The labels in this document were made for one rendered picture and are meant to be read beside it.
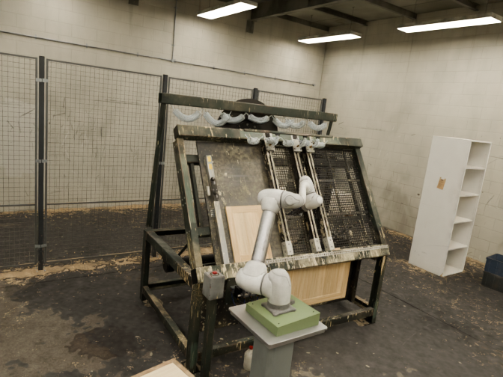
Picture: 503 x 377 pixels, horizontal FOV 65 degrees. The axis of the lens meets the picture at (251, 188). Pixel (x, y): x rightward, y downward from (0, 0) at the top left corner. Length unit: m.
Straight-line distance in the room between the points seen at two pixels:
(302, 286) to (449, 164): 3.30
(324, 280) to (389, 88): 5.58
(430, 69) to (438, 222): 3.23
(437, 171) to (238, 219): 3.90
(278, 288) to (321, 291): 1.64
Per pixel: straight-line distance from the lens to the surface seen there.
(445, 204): 6.56
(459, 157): 6.46
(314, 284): 4.22
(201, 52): 8.55
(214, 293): 2.99
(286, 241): 3.58
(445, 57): 8.45
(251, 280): 2.78
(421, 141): 8.44
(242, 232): 3.43
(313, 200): 3.37
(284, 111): 4.50
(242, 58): 9.02
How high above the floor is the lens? 2.13
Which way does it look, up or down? 11 degrees down
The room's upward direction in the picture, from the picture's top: 6 degrees clockwise
